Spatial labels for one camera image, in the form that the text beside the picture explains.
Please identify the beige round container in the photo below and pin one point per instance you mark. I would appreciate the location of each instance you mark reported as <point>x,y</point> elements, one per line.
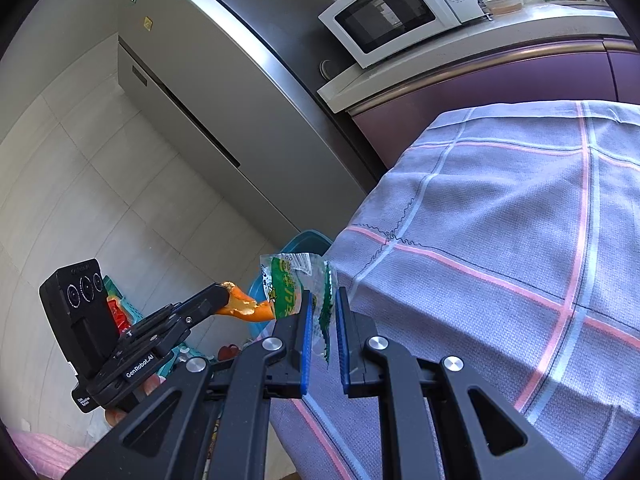
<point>505,4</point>

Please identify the person's left hand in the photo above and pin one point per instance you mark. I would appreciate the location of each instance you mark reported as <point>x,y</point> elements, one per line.
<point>152,386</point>

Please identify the blue trash bin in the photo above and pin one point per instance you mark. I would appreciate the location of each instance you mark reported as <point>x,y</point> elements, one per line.
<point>300,242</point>

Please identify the grey refrigerator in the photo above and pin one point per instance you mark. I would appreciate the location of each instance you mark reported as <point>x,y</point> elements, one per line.
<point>200,85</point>

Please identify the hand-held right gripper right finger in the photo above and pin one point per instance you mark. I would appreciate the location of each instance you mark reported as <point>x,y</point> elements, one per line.
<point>342,340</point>

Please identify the checked grey tablecloth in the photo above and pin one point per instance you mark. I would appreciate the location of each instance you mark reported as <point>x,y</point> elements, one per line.
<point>475,260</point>

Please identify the white microwave oven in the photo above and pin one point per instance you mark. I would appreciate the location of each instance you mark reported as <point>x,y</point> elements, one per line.
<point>380,15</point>

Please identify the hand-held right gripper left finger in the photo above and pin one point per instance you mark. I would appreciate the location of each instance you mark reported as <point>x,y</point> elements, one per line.
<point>302,350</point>

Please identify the kitchen counter with purple cabinets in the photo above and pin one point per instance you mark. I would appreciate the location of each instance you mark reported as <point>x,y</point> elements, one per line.
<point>450,105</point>

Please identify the green white plastic wrapper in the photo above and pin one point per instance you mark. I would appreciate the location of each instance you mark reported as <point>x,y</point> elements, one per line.
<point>285,280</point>

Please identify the long curled orange peel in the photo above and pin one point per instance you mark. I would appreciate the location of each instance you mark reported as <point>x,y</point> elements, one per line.
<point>245,307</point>

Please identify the red packet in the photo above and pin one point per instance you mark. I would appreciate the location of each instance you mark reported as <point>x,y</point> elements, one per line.
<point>119,315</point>

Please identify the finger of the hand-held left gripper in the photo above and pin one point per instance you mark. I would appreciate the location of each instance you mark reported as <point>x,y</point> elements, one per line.
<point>205,302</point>

